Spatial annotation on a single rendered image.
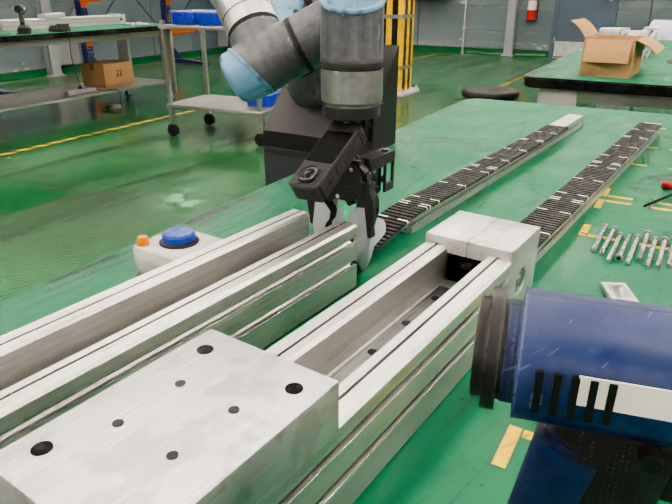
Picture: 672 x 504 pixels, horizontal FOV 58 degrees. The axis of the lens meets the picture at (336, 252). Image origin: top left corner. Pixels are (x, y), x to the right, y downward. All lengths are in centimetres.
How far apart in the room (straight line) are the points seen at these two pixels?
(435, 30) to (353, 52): 1181
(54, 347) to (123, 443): 23
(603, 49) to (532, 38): 914
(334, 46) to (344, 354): 36
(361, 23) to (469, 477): 48
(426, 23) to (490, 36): 128
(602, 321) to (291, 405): 18
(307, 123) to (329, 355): 96
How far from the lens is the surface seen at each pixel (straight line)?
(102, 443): 36
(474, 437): 55
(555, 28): 1187
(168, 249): 75
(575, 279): 85
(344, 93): 73
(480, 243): 67
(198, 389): 38
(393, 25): 720
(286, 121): 146
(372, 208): 76
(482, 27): 1223
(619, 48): 287
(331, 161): 72
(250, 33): 86
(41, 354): 56
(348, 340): 54
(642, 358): 28
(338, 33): 73
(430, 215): 99
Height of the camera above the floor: 112
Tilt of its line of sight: 23 degrees down
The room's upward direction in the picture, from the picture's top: straight up
